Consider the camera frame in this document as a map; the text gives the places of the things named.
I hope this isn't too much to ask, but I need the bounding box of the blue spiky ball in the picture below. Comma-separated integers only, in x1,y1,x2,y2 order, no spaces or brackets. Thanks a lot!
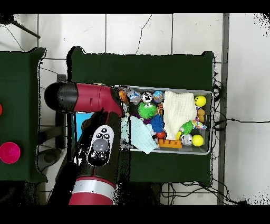
151,115,165,133

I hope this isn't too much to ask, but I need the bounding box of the green fuzzy toy with eyes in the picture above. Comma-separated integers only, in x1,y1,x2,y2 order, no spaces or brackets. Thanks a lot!
138,102,158,120

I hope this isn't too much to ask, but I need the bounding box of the silver can with open top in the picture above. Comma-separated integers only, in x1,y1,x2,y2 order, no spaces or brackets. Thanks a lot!
141,91,153,104

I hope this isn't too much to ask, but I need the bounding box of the orange plush toy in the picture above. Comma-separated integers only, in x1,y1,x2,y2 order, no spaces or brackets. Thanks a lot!
196,108,206,123

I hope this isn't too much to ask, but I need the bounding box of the side table with green cloth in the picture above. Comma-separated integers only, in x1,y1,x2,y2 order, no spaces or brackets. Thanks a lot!
0,47,47,183

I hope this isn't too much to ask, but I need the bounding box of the clear mesh bin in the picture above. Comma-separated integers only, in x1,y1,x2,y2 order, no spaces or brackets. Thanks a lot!
114,86,213,155

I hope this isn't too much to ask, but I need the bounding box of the crushed clear plastic bottle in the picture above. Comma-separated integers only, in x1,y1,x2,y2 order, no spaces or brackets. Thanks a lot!
127,89,142,104

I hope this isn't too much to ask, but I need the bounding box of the cream yellow cloth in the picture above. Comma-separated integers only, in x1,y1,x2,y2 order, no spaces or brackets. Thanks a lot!
162,90,198,140

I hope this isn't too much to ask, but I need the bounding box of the globe print ball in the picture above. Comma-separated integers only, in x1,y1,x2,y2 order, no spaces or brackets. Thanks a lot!
152,90,165,102

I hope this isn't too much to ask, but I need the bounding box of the pink disc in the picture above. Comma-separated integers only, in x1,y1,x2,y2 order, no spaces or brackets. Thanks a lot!
0,142,22,165

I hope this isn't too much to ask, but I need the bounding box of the black tripod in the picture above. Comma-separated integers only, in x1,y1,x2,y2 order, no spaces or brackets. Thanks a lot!
0,14,42,40

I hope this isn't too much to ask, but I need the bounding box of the mint green cloth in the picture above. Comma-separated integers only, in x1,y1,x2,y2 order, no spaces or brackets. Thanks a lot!
128,115,160,154

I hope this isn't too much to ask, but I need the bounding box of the small orange basketball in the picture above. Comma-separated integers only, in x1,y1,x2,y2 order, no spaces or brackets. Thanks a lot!
118,89,129,104

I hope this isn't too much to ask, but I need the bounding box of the plain yellow ball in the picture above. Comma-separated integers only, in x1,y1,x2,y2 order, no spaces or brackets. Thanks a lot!
191,134,205,147

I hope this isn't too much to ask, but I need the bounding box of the orange toy brick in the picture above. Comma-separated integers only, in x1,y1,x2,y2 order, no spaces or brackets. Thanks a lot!
158,138,183,150

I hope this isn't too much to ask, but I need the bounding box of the wooden box with three holes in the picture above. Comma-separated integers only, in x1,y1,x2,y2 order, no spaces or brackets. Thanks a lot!
75,111,94,144

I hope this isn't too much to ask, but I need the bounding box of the yellow smiley ball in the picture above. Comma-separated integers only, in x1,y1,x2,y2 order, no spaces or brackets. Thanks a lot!
194,95,207,108

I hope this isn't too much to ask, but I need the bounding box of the green spiky ball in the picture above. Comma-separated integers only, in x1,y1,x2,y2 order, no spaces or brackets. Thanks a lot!
182,121,195,135

